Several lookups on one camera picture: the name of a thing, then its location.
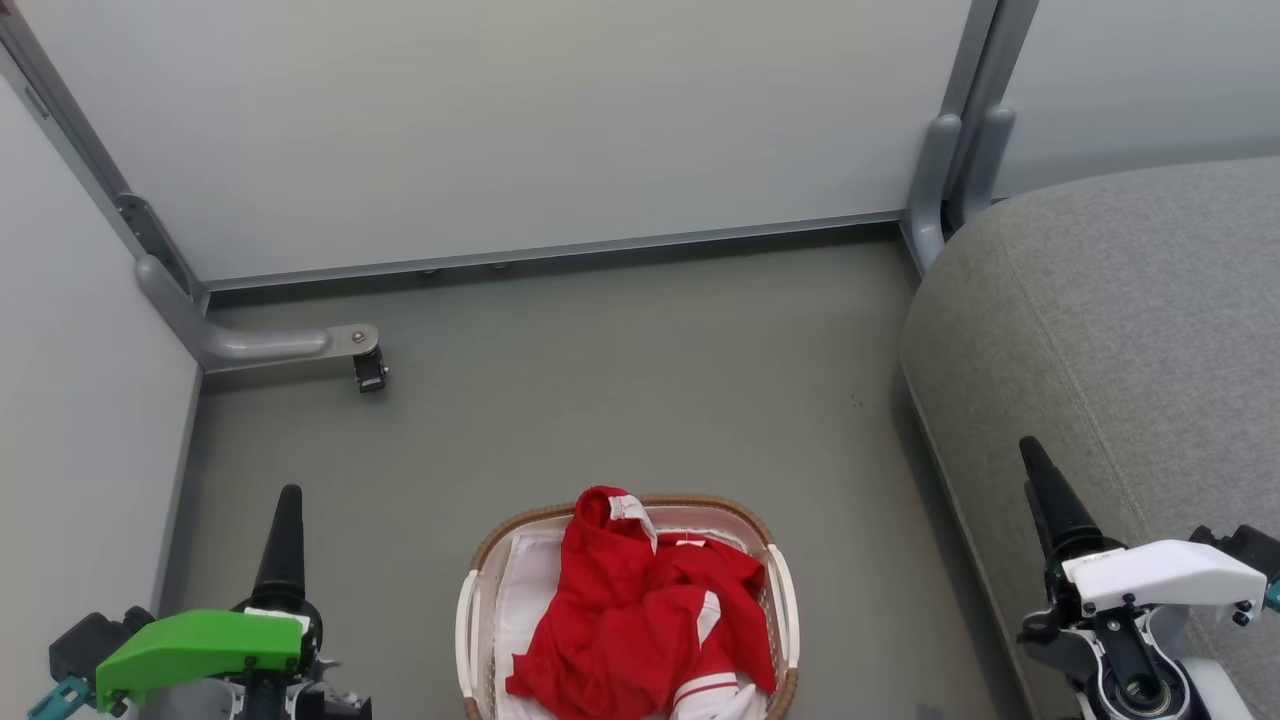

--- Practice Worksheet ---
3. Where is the red and white garment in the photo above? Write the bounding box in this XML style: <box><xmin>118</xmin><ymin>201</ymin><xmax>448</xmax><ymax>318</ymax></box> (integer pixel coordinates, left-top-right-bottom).
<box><xmin>505</xmin><ymin>485</ymin><xmax>779</xmax><ymax>720</ymax></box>

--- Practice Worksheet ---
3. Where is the grey partition foot with plate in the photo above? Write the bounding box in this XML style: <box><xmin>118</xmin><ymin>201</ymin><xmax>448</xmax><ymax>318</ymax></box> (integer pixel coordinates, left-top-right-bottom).
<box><xmin>135</xmin><ymin>255</ymin><xmax>381</xmax><ymax>376</ymax></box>

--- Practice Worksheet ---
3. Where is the white cloth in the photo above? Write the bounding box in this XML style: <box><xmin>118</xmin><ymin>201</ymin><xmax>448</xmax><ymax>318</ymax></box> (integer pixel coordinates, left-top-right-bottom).
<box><xmin>495</xmin><ymin>528</ymin><xmax>773</xmax><ymax>720</ymax></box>

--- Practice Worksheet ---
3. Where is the white laundry basket brown rim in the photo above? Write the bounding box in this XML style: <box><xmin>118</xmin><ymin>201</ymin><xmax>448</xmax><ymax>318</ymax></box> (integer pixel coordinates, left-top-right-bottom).
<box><xmin>455</xmin><ymin>495</ymin><xmax>801</xmax><ymax>720</ymax></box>

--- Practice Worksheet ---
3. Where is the grey fabric sofa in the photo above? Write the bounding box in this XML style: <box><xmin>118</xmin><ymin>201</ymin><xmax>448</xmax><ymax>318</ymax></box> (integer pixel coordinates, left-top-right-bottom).
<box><xmin>900</xmin><ymin>155</ymin><xmax>1280</xmax><ymax>720</ymax></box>

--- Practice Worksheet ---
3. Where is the grey partition base rail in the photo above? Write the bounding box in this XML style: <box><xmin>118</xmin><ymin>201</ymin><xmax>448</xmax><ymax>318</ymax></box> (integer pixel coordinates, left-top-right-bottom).
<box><xmin>200</xmin><ymin>210</ymin><xmax>907</xmax><ymax>293</ymax></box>

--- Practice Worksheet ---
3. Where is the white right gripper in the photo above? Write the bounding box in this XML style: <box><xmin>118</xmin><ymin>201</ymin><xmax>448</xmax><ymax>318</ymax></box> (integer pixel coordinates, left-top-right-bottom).
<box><xmin>1018</xmin><ymin>437</ymin><xmax>1271</xmax><ymax>691</ymax></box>

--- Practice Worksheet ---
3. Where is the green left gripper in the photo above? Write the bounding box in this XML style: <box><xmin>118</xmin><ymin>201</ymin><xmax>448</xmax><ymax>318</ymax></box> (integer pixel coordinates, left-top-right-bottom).
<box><xmin>95</xmin><ymin>485</ymin><xmax>371</xmax><ymax>720</ymax></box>

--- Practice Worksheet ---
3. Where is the grey partition post black bracket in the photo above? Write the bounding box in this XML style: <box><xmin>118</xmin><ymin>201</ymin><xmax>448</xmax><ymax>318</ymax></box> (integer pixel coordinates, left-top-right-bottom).
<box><xmin>0</xmin><ymin>0</ymin><xmax>206</xmax><ymax>301</ymax></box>

